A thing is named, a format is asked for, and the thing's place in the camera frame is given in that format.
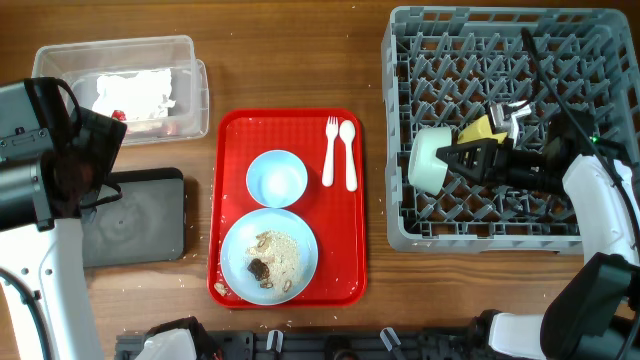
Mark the yellow plastic cup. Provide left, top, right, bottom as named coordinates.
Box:
left=457, top=115, right=508, bottom=144

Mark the mint green bowl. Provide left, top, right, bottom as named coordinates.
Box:
left=408, top=127, right=452, bottom=195

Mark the light blue bowl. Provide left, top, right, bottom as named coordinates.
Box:
left=246, top=150, right=308, bottom=208

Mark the white napkin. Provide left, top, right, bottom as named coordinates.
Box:
left=92, top=68, right=176, bottom=120

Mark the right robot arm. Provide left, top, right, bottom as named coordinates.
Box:
left=433, top=110, right=639, bottom=359

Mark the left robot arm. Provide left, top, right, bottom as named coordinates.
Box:
left=1, top=77, right=127, bottom=359

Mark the grey dishwasher rack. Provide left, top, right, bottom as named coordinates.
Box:
left=381, top=6, right=639, bottom=255

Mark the white plastic spoon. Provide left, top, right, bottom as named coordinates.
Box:
left=339, top=120, right=358, bottom=192

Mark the red serving tray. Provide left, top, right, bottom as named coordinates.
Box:
left=207, top=108, right=367, bottom=309

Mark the white plastic fork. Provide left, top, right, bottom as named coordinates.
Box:
left=322, top=116, right=339, bottom=187

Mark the light blue plate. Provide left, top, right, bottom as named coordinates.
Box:
left=219, top=208, right=319, bottom=306

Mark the dark food scrap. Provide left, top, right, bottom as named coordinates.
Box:
left=247, top=258, right=270, bottom=282

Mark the clear plastic bin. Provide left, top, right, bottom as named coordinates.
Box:
left=32, top=35, right=209, bottom=145

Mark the black tray bin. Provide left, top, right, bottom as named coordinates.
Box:
left=82, top=167, right=186, bottom=268

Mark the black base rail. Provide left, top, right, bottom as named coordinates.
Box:
left=114, top=327, right=491, bottom=360

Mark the left black cable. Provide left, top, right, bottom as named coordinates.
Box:
left=49, top=77, right=124, bottom=211

